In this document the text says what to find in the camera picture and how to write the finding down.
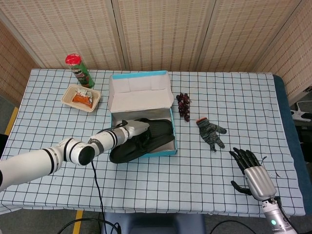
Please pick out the beige food tray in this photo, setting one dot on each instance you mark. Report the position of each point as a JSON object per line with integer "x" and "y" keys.
{"x": 67, "y": 98}

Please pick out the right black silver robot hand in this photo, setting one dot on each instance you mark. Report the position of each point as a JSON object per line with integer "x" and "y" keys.
{"x": 260, "y": 182}

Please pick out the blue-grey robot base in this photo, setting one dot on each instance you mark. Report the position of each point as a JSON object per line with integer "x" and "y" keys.
{"x": 151, "y": 225}

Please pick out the grey knit work glove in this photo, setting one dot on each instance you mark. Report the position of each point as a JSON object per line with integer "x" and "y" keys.
{"x": 209, "y": 132}

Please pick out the dark blue table pad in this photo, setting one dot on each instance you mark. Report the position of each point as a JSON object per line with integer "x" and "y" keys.
{"x": 285, "y": 102}

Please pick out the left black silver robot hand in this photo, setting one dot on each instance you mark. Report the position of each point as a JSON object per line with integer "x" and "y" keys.
{"x": 137, "y": 128}

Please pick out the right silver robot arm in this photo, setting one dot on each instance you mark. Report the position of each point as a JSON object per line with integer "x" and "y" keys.
{"x": 275, "y": 219}

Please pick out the dark red grape bunch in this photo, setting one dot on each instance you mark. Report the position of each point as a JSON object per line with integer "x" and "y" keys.
{"x": 182, "y": 107}

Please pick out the green Pringles can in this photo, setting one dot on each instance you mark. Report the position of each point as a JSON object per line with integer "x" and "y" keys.
{"x": 83, "y": 73}

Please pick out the white plastic device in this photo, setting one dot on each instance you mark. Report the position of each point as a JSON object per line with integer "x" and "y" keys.
{"x": 301, "y": 113}

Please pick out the blue cardboard shoe box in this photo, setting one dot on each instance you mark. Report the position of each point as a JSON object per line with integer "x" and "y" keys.
{"x": 141, "y": 97}

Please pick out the blue checked tablecloth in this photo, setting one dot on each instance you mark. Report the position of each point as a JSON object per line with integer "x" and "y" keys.
{"x": 170, "y": 182}

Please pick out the orange snack packet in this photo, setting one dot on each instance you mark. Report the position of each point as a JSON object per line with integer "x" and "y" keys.
{"x": 81, "y": 99}

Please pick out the woven folding screen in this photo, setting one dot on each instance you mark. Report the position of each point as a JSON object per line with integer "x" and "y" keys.
{"x": 158, "y": 31}

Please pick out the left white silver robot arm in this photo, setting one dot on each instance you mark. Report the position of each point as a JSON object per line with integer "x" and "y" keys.
{"x": 36, "y": 161}

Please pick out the black rubber slipper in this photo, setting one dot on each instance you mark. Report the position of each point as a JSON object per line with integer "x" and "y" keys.
{"x": 126, "y": 152}
{"x": 161, "y": 126}

